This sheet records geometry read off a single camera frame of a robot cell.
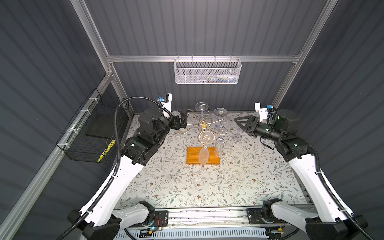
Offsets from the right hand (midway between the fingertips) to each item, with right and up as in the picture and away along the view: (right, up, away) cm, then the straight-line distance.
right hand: (237, 123), depth 64 cm
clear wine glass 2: (-5, +6, +10) cm, 13 cm away
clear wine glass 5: (-6, -2, +3) cm, 7 cm away
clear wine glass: (-15, +9, +13) cm, 22 cm away
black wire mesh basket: (-69, -6, +8) cm, 70 cm away
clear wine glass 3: (+12, -9, +41) cm, 44 cm away
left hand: (-26, +6, -2) cm, 27 cm away
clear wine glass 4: (-13, -6, +1) cm, 15 cm away
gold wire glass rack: (-13, -1, +8) cm, 16 cm away
